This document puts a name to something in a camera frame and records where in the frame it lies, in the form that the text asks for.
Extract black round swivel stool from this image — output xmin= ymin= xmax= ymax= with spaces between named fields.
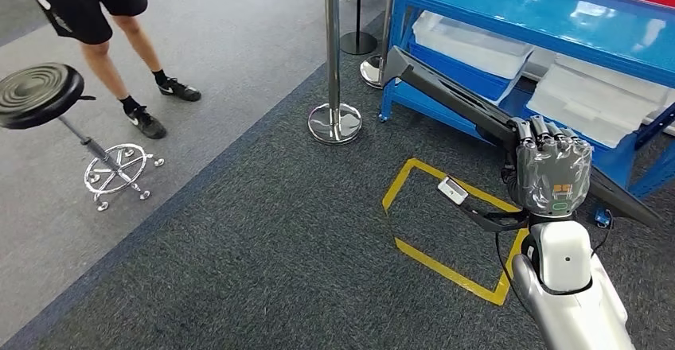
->
xmin=0 ymin=63 xmax=166 ymax=212

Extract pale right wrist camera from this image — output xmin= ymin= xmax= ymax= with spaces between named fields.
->
xmin=437 ymin=176 xmax=470 ymax=206

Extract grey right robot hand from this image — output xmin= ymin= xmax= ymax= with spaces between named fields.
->
xmin=503 ymin=115 xmax=595 ymax=218

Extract blue metal shelf rack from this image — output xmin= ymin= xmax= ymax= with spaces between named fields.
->
xmin=378 ymin=0 xmax=675 ymax=228

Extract stanchion with black base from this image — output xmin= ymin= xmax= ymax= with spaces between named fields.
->
xmin=340 ymin=0 xmax=378 ymax=56

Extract white plastic bin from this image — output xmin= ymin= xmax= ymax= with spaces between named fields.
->
xmin=526 ymin=53 xmax=675 ymax=150
xmin=412 ymin=11 xmax=535 ymax=105

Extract metal stanchion post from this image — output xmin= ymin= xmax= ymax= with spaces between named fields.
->
xmin=307 ymin=0 xmax=364 ymax=146
xmin=360 ymin=0 xmax=402 ymax=89

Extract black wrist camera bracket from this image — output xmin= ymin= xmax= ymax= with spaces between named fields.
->
xmin=455 ymin=200 xmax=531 ymax=234

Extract black plastic panel part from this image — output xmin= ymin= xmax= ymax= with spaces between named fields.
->
xmin=382 ymin=45 xmax=663 ymax=228

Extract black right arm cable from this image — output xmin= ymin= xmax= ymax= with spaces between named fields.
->
xmin=590 ymin=209 xmax=615 ymax=258

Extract person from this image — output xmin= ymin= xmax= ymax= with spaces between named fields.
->
xmin=10 ymin=0 xmax=202 ymax=141

